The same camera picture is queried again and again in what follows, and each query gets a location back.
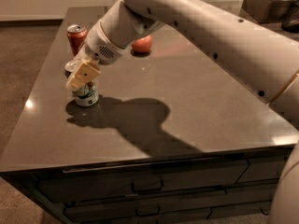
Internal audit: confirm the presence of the lower left drawer handle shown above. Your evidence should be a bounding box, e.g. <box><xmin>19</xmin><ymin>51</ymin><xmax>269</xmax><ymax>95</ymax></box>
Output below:
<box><xmin>135</xmin><ymin>205</ymin><xmax>161</xmax><ymax>217</ymax></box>

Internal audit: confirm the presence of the dark drawer cabinet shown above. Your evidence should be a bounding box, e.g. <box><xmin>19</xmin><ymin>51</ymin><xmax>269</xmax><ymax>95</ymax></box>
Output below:
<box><xmin>1</xmin><ymin>146</ymin><xmax>292</xmax><ymax>224</ymax></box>

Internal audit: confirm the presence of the red apple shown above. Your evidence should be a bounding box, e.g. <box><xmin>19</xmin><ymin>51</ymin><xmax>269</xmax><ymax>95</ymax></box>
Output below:
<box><xmin>132</xmin><ymin>35</ymin><xmax>152</xmax><ymax>54</ymax></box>

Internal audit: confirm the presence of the dark metal box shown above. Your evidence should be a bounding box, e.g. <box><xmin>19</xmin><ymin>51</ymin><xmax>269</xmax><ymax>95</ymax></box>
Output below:
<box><xmin>242</xmin><ymin>0</ymin><xmax>297</xmax><ymax>23</ymax></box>

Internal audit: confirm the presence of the white green 7up can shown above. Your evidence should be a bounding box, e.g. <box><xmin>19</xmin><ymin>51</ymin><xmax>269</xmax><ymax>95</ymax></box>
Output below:
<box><xmin>64</xmin><ymin>60</ymin><xmax>99</xmax><ymax>107</ymax></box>

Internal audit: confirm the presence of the red coca-cola can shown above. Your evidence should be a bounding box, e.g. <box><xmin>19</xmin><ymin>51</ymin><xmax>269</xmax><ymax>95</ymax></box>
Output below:
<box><xmin>67</xmin><ymin>24</ymin><xmax>88</xmax><ymax>56</ymax></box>

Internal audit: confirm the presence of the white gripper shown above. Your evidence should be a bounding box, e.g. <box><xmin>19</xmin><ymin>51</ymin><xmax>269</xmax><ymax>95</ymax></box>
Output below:
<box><xmin>64</xmin><ymin>21</ymin><xmax>126</xmax><ymax>91</ymax></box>

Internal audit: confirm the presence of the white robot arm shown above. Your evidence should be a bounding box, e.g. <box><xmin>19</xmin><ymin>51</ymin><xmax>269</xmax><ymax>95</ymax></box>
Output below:
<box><xmin>66</xmin><ymin>0</ymin><xmax>299</xmax><ymax>128</ymax></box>

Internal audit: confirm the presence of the upper left drawer handle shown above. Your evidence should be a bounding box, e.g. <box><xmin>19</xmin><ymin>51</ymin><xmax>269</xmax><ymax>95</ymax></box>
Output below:
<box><xmin>131</xmin><ymin>177</ymin><xmax>164</xmax><ymax>194</ymax></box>

